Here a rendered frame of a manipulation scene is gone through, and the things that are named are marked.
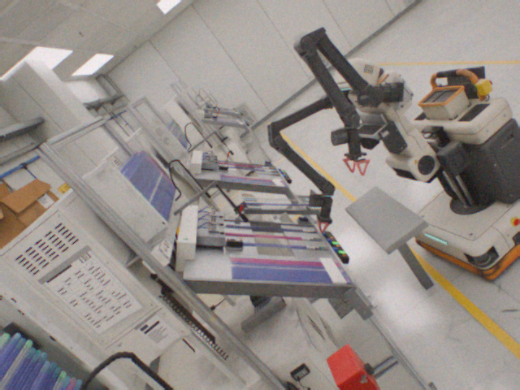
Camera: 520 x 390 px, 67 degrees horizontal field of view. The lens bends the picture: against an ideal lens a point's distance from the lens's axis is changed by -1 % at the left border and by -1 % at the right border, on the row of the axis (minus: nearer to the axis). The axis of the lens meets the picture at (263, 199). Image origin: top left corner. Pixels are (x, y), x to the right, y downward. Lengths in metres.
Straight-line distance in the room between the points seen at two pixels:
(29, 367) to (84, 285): 0.91
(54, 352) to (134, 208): 0.84
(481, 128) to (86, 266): 1.85
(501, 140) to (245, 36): 7.80
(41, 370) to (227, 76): 8.94
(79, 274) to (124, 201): 0.32
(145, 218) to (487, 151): 1.64
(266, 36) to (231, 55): 0.90
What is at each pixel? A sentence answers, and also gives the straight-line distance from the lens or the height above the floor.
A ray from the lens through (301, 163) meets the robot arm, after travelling 2.11.
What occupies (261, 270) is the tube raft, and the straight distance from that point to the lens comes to 1.71.
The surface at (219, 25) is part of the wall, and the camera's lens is 9.52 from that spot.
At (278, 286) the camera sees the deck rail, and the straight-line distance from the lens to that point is 1.64.
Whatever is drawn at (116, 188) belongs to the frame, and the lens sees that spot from 1.59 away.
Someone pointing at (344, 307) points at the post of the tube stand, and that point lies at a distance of 2.84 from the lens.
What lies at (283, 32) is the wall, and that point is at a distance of 9.66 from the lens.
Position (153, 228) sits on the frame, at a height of 1.42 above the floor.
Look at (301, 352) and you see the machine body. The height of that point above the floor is 0.61.
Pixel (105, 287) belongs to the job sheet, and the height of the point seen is 1.38.
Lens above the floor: 1.76
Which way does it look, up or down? 19 degrees down
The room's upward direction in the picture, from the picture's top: 39 degrees counter-clockwise
